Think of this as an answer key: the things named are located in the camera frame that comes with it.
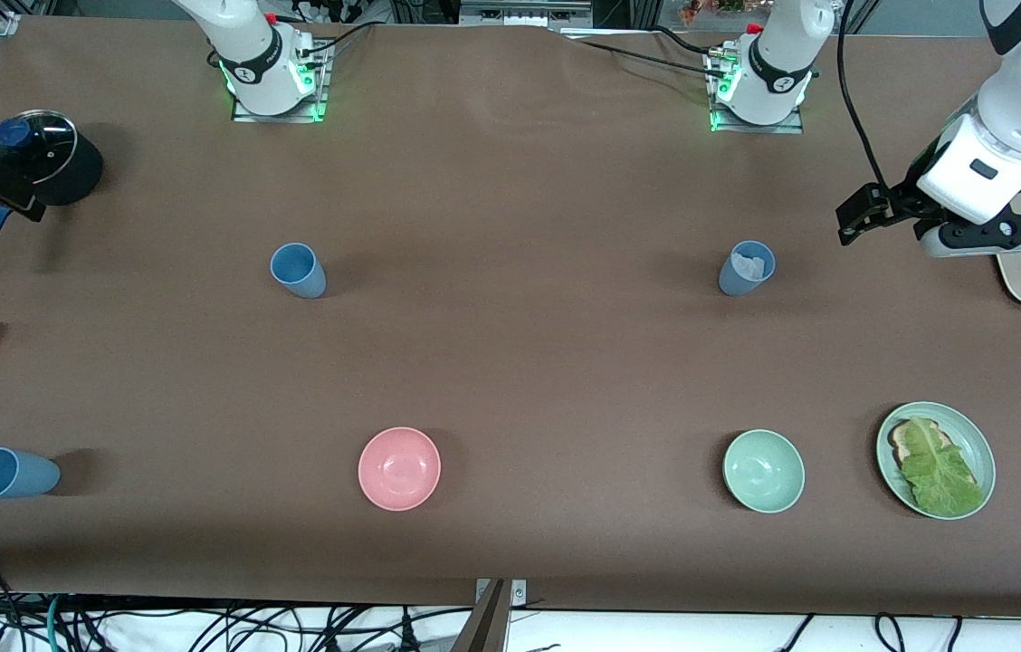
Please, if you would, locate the blue plastic cup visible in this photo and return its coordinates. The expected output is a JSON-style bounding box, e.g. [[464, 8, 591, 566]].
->
[[270, 242, 328, 300], [718, 240, 777, 297], [0, 447, 61, 501]]

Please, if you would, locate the glass lid with blue knob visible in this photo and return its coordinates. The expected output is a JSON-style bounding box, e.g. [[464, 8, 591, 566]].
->
[[0, 110, 79, 187]]

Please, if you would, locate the black cooking pot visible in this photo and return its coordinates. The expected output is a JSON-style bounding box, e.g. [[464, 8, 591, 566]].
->
[[0, 110, 104, 207]]

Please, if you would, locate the bread slice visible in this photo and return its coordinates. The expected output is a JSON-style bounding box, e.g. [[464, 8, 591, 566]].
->
[[888, 418, 982, 494]]

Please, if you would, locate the mint green plate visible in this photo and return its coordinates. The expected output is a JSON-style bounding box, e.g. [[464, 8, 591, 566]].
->
[[875, 401, 997, 521]]

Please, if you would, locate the green lettuce leaf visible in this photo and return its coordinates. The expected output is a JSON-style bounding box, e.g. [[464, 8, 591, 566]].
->
[[898, 417, 987, 519]]

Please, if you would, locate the mint green bowl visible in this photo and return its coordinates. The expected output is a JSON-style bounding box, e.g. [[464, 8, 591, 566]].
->
[[722, 428, 806, 514]]

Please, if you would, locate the grey power strip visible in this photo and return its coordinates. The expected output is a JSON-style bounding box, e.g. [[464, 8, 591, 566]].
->
[[459, 0, 593, 28]]

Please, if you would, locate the pink bowl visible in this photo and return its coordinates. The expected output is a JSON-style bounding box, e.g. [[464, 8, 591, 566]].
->
[[358, 427, 442, 513]]

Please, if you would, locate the grey diagonal bar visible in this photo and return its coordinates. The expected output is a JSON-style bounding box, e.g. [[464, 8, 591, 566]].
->
[[449, 580, 511, 652]]

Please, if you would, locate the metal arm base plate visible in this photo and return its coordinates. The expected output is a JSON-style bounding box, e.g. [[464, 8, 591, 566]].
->
[[708, 45, 806, 135], [230, 41, 330, 123]]

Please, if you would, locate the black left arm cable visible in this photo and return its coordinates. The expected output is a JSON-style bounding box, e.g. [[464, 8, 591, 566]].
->
[[836, 0, 892, 193]]

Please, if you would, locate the black base cable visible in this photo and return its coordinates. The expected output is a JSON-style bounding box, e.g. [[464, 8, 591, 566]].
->
[[565, 27, 721, 78], [304, 23, 376, 69]]

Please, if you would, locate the green cable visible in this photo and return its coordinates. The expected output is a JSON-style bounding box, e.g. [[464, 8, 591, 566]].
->
[[44, 593, 68, 652]]

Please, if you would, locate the metal table edge bracket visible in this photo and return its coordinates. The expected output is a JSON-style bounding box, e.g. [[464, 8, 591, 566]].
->
[[474, 578, 528, 608]]

